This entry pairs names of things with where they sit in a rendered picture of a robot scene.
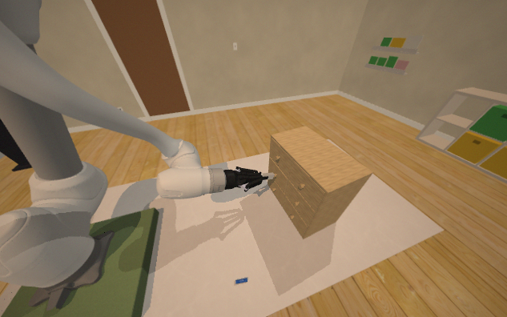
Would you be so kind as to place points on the small wooden chest of drawers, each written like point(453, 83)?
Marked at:
point(337, 173)

